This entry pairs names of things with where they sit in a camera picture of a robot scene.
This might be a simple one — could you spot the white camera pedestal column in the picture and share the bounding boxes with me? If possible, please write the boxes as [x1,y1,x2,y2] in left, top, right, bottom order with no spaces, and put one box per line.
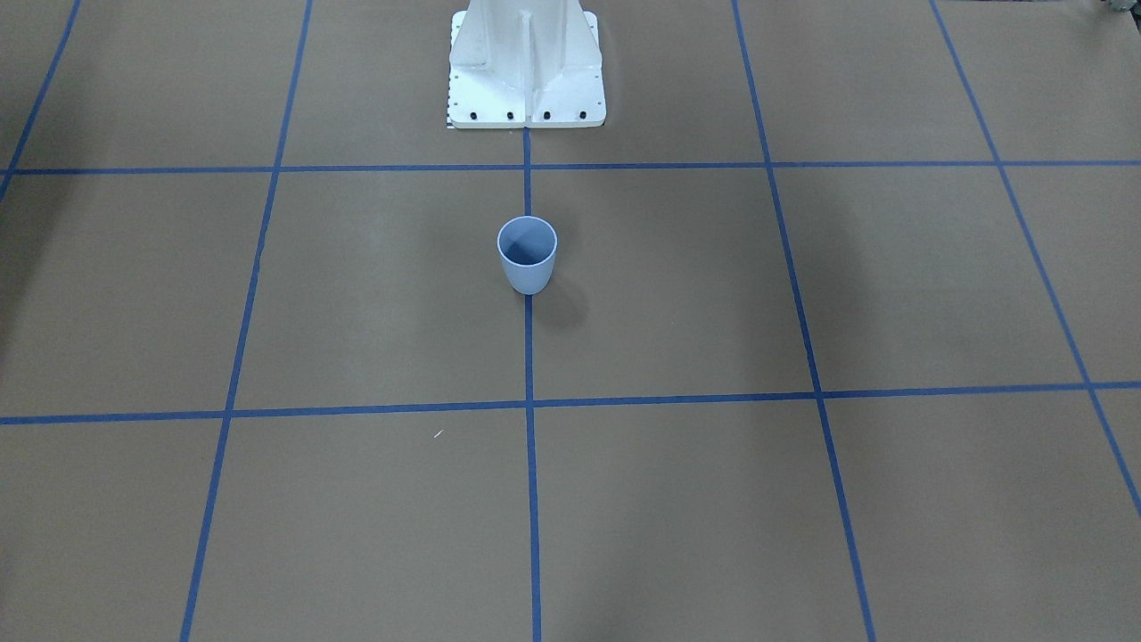
[446,1,607,129]

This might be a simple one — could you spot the light blue plastic cup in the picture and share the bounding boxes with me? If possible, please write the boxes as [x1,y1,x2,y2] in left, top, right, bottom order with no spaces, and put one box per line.
[496,216,559,295]

